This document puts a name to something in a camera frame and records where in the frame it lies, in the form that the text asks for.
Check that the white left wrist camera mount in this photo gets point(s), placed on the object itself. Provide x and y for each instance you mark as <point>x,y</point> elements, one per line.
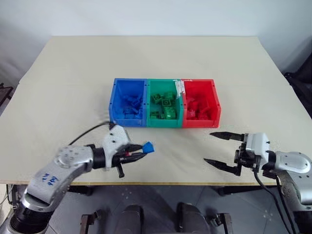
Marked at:
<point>115,139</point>

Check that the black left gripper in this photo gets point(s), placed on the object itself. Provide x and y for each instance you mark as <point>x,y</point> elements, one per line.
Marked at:
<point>120,159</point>

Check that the dark wooden furniture piece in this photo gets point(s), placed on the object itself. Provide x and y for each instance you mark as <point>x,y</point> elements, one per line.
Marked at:
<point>5,93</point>

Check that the brown metal bracket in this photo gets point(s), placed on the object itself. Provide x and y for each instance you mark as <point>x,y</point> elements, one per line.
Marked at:
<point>91,220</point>
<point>221,223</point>

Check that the green plastic bin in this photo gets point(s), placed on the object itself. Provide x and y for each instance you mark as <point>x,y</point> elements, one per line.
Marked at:
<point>163,104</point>

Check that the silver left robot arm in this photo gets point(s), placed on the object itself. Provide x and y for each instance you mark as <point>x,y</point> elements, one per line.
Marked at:
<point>61,168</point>

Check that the red toy block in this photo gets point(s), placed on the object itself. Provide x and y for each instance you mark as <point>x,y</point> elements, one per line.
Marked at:
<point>204,114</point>

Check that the green toy block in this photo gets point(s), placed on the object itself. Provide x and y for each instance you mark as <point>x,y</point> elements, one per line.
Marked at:
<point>167,102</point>
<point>170,113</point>
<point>155,115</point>
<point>156,98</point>

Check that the white tape strip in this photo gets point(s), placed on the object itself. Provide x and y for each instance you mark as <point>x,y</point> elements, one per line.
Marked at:
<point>180,89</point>

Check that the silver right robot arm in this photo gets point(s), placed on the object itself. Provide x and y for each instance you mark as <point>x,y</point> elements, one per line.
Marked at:
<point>293,163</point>

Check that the red plastic bin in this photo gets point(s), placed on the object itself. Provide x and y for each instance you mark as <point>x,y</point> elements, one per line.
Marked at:
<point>201,102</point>

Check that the blue plastic bin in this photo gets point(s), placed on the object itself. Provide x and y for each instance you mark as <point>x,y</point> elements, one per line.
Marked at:
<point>128,102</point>

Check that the small blue toy block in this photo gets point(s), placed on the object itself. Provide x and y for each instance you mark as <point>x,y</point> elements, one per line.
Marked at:
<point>148,147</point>

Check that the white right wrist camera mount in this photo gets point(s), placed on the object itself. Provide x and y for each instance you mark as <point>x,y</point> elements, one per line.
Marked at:
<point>258,143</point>

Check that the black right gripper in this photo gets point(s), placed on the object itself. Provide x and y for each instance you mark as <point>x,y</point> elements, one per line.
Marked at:
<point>247,159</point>

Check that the dark rounded shape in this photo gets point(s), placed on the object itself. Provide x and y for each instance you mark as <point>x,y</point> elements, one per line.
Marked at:
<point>132,219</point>
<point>191,218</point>

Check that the black chair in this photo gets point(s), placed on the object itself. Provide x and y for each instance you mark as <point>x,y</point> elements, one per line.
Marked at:
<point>301,78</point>

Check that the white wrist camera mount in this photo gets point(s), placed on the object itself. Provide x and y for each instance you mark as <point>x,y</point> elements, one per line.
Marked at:
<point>258,143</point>
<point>115,139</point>

